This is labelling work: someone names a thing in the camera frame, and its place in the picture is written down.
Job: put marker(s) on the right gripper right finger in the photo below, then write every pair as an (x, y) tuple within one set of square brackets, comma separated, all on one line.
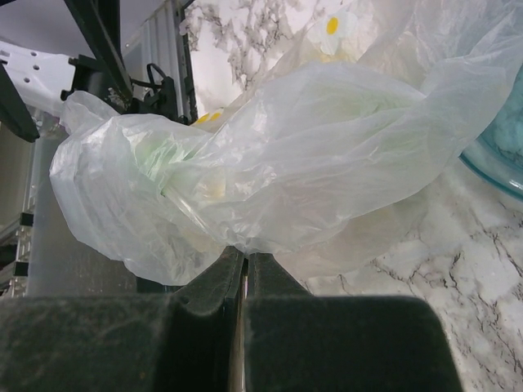
[(295, 341)]

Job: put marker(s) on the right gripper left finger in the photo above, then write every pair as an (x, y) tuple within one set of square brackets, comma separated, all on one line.
[(172, 341)]

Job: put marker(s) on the clear plastic lemon-print bag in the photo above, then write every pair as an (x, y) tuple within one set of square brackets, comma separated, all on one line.
[(329, 150)]

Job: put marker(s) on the teal plastic container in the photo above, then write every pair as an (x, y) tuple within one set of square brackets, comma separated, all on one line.
[(496, 155)]

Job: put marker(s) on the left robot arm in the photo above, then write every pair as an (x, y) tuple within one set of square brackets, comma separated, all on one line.
[(31, 78)]

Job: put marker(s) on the aluminium frame rail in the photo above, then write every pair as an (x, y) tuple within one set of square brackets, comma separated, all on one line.
[(17, 212)]

